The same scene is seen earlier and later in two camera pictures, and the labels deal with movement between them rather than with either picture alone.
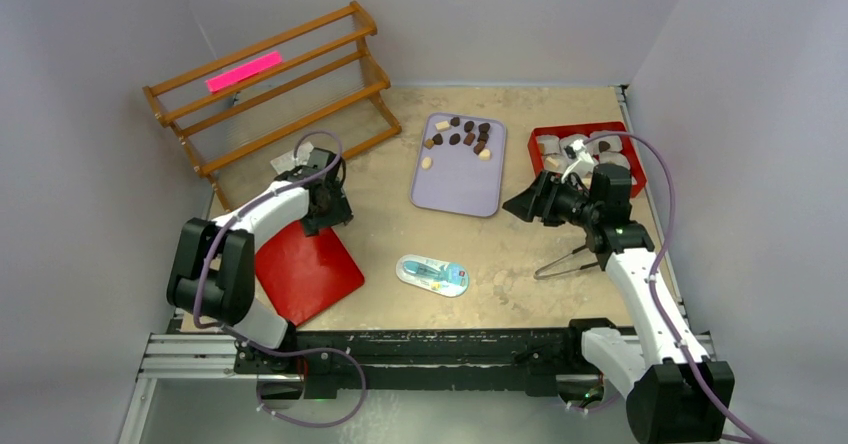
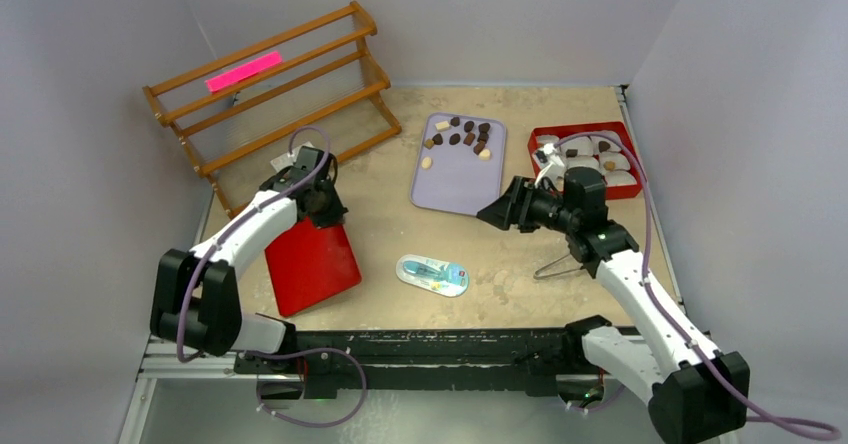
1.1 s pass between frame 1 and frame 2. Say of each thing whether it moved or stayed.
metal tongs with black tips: stayed
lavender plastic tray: stayed
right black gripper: moved
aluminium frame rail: stayed
